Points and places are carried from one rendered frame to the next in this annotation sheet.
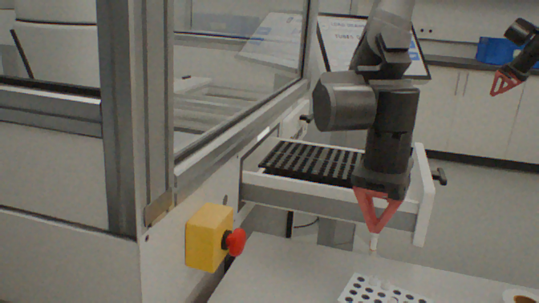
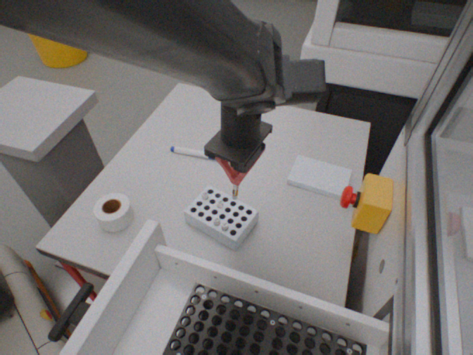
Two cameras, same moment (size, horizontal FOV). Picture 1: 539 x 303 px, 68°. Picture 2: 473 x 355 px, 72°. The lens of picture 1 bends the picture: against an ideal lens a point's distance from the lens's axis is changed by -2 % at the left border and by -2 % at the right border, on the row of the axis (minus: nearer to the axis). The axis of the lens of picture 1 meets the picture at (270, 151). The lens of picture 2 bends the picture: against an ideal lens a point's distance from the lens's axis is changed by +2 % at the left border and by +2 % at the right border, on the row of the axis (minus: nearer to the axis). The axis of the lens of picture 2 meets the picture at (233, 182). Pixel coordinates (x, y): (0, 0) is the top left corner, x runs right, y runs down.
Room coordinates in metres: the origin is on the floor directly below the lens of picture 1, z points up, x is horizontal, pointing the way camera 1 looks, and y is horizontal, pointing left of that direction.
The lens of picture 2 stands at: (0.87, -0.12, 1.32)
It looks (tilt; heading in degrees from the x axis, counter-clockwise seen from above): 49 degrees down; 186
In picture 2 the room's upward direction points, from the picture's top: straight up
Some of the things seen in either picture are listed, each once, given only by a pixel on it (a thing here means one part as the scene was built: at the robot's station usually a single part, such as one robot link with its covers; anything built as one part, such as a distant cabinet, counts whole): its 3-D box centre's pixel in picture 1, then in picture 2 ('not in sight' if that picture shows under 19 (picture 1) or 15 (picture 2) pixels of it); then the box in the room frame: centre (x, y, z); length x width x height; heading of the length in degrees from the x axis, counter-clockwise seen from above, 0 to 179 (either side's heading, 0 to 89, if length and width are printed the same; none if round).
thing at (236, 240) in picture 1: (233, 241); (350, 198); (0.50, 0.04, 0.88); 0.04 x 0.03 x 0.04; 166
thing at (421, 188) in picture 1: (418, 187); (105, 329); (0.75, -0.30, 0.87); 0.29 x 0.02 x 0.11; 166
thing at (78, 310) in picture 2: (435, 175); (80, 313); (0.74, -0.33, 0.91); 0.07 x 0.04 x 0.01; 166
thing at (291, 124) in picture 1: (296, 127); not in sight; (1.14, -0.07, 0.87); 0.29 x 0.02 x 0.11; 166
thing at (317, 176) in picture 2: not in sight; (319, 176); (0.35, 0.02, 0.77); 0.13 x 0.09 x 0.02; 72
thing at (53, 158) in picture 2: not in sight; (74, 194); (0.17, -0.79, 0.38); 0.30 x 0.30 x 0.76; 79
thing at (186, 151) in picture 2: not in sight; (198, 153); (0.30, -0.27, 0.77); 0.14 x 0.02 x 0.02; 82
